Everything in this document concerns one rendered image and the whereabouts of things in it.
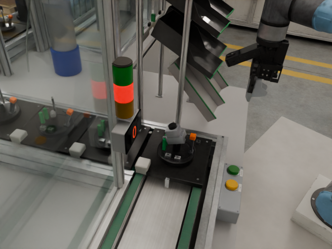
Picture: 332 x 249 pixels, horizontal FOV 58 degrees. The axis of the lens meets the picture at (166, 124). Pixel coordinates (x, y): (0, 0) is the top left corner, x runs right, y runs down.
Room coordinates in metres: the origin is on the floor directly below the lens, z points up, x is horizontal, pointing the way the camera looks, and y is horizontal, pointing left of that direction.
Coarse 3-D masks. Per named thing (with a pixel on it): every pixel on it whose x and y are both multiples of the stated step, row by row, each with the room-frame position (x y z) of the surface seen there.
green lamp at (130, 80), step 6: (114, 66) 0.62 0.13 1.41; (132, 66) 0.64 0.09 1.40; (114, 72) 0.62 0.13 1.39; (120, 72) 0.61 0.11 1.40; (126, 72) 0.62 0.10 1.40; (132, 72) 0.64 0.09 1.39; (114, 78) 0.62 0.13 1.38; (120, 78) 0.61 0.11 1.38; (126, 78) 0.62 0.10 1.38; (132, 78) 0.63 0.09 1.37; (120, 84) 0.61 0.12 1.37; (126, 84) 0.62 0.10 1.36
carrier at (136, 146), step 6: (144, 126) 0.94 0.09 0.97; (144, 132) 0.90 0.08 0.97; (138, 138) 0.87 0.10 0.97; (144, 138) 0.87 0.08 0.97; (132, 144) 0.83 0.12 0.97; (138, 144) 0.83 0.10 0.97; (132, 150) 0.80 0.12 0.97; (138, 150) 0.80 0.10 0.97; (126, 156) 0.77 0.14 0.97; (132, 156) 0.77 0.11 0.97; (126, 162) 0.73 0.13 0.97; (132, 162) 0.74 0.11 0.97; (126, 168) 0.71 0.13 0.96
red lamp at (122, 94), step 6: (114, 84) 0.62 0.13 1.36; (132, 84) 0.63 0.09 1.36; (114, 90) 0.62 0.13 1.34; (120, 90) 0.61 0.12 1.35; (126, 90) 0.62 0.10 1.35; (132, 90) 0.63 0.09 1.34; (114, 96) 0.63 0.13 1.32; (120, 96) 0.61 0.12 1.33; (126, 96) 0.62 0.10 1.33; (132, 96) 0.63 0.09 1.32; (120, 102) 0.61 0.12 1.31; (126, 102) 0.62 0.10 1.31
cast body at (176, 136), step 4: (168, 124) 0.82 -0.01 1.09; (172, 124) 0.80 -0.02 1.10; (176, 124) 0.81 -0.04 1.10; (168, 128) 0.80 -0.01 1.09; (172, 128) 0.79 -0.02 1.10; (176, 128) 0.79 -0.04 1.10; (180, 128) 0.81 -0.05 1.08; (168, 132) 0.78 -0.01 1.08; (172, 132) 0.78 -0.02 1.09; (176, 132) 0.77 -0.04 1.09; (180, 132) 0.80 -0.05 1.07; (184, 132) 0.80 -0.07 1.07; (164, 136) 0.81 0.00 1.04; (168, 136) 0.78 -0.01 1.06; (172, 136) 0.78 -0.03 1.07; (176, 136) 0.77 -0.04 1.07; (180, 136) 0.78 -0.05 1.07; (184, 136) 0.79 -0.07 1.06; (168, 140) 0.78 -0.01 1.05; (172, 140) 0.78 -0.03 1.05; (176, 140) 0.78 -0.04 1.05; (180, 140) 0.77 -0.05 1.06; (184, 140) 0.78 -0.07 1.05
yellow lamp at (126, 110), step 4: (132, 100) 0.63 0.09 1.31; (116, 104) 0.62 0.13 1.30; (120, 104) 0.61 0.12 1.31; (124, 104) 0.61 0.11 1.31; (128, 104) 0.62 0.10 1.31; (132, 104) 0.63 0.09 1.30; (116, 108) 0.62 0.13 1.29; (120, 108) 0.61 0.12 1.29; (124, 108) 0.61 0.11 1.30; (128, 108) 0.62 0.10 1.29; (132, 108) 0.63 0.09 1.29; (116, 112) 0.62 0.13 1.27; (120, 112) 0.61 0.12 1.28; (124, 112) 0.61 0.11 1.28; (128, 112) 0.62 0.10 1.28; (132, 112) 0.63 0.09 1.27; (120, 116) 0.61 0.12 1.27; (124, 116) 0.61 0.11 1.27; (128, 116) 0.62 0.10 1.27
